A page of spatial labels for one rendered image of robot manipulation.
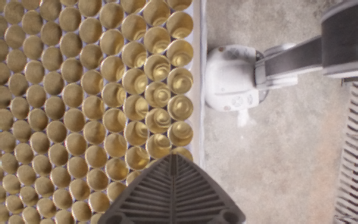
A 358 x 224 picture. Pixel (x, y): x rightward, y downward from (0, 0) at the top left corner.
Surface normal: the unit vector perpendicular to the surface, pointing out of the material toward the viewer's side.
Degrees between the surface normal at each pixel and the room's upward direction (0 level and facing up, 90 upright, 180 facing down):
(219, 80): 0
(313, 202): 0
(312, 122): 0
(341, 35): 70
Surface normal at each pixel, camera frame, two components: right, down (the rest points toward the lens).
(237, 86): -0.07, 0.11
